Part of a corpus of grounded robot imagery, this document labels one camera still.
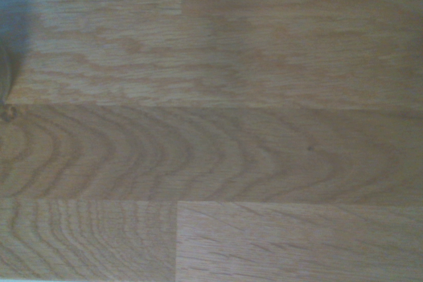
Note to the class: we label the dark rounded object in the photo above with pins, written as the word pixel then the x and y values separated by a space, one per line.
pixel 4 74

